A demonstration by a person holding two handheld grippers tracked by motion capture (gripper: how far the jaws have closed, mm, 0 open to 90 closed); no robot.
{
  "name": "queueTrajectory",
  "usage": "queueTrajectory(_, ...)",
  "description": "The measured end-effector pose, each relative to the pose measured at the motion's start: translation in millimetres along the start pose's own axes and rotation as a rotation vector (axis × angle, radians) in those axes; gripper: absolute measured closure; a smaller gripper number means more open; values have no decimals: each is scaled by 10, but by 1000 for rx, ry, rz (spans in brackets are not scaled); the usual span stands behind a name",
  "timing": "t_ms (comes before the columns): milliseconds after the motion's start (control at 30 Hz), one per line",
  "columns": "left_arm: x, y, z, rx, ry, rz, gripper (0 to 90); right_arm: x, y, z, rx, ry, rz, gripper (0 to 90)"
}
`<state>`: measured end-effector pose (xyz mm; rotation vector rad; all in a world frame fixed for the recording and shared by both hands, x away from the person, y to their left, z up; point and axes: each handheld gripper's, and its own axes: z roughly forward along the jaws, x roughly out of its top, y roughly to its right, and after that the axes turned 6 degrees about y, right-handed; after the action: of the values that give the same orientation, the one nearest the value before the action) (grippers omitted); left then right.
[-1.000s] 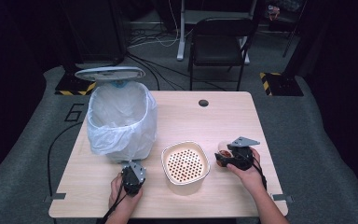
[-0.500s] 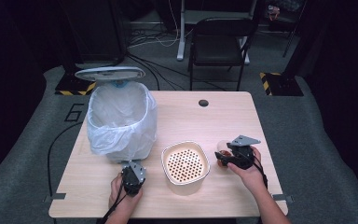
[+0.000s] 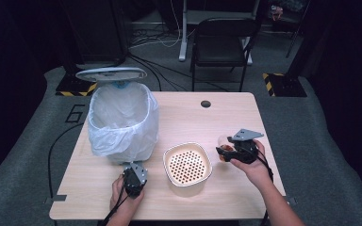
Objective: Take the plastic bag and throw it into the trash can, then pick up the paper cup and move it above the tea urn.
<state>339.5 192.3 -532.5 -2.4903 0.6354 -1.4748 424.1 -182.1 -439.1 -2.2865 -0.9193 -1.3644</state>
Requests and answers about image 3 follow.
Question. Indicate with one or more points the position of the white metal desk frame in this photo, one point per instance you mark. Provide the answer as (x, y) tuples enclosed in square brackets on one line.
[(184, 37)]

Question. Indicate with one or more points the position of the black cabinet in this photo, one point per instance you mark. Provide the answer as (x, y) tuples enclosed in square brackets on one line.
[(94, 28)]

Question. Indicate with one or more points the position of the person's right hand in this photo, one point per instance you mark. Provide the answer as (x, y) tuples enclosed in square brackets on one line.
[(254, 172)]

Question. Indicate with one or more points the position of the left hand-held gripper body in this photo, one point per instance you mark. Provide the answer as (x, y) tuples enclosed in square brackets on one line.
[(135, 180)]

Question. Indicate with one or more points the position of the white perforated strainer basket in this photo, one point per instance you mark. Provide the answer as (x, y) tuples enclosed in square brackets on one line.
[(187, 163)]

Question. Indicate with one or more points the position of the hazard striped black base plate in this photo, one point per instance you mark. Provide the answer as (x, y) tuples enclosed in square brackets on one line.
[(284, 85), (72, 86)]

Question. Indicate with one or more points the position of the white plastic bin liner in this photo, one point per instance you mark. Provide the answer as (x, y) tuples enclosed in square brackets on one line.
[(122, 139)]

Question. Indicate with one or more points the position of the black folding chair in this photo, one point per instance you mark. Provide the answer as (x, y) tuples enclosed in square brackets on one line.
[(223, 47)]

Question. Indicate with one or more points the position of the person's left hand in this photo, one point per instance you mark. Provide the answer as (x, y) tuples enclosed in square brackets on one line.
[(119, 201)]

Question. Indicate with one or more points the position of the colourful small object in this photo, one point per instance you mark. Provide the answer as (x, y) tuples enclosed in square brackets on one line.
[(276, 12)]

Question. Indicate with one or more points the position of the clear plastic cup red scraps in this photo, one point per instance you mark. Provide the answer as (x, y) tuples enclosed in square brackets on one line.
[(225, 143)]

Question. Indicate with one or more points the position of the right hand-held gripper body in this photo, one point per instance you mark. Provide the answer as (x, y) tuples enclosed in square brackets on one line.
[(246, 150)]

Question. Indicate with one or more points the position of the grey table edge bracket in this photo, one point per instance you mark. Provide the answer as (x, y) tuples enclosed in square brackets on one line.
[(290, 200)]

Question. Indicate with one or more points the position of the black stand pole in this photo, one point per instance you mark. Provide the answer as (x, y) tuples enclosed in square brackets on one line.
[(298, 28)]

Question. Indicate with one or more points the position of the white grey pedal trash bin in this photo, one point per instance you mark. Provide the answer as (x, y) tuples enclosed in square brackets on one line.
[(110, 74)]

